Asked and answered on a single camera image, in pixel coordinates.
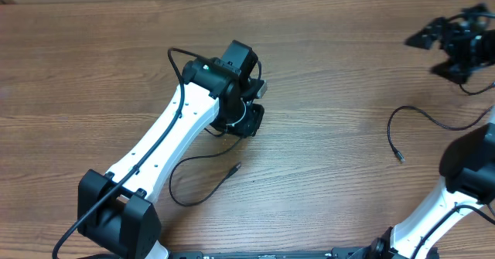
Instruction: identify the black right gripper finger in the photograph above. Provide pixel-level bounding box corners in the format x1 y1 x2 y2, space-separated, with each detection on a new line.
430 60 477 84
405 17 445 49

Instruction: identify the black cable bundle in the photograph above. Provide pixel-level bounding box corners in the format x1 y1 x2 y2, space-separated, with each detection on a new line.
387 104 495 164

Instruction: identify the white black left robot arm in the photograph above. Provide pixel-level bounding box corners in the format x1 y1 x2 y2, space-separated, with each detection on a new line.
69 40 267 259

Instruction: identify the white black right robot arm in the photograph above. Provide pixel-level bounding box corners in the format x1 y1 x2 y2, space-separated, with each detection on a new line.
329 3 494 259

